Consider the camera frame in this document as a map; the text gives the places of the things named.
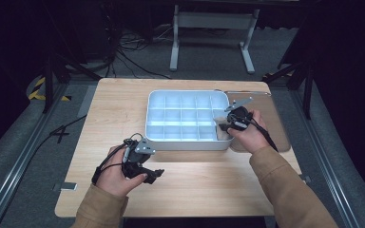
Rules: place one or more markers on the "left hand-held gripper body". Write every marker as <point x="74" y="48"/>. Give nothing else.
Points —
<point x="138" y="156"/>

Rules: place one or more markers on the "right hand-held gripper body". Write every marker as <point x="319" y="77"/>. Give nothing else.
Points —
<point x="239" y="117"/>

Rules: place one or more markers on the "white divided storage box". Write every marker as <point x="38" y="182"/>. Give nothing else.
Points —
<point x="183" y="120"/>

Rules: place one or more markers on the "person's right hand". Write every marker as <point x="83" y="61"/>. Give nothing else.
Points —
<point x="250" y="136"/>

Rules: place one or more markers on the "person's left hand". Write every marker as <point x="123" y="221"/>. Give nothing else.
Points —
<point x="114" y="180"/>

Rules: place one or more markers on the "brown flat lid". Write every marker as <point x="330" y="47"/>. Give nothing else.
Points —
<point x="274" y="126"/>

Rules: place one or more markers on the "black tripod stand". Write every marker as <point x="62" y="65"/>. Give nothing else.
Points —
<point x="55" y="72"/>
<point x="301" y="76"/>

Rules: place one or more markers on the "black tape mark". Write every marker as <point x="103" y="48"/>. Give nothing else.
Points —
<point x="61" y="134"/>

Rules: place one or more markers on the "grey metal stand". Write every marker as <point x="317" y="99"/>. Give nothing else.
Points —
<point x="214" y="20"/>

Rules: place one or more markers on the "yellow and black floor tape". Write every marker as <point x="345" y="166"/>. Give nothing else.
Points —
<point x="36" y="93"/>

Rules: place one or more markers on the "silver table bracket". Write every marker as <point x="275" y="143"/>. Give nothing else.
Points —
<point x="305" y="179"/>
<point x="66" y="186"/>

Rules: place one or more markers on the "aluminium floor rail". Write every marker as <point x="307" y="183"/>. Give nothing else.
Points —
<point x="19" y="164"/>
<point x="326" y="164"/>

